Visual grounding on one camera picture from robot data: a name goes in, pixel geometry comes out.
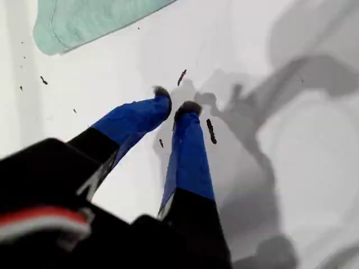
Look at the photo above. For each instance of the pale green T-shirt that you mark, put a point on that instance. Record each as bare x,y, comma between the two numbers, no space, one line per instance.
92,22

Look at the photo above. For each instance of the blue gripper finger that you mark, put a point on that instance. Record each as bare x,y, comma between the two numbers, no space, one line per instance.
134,120
188,157

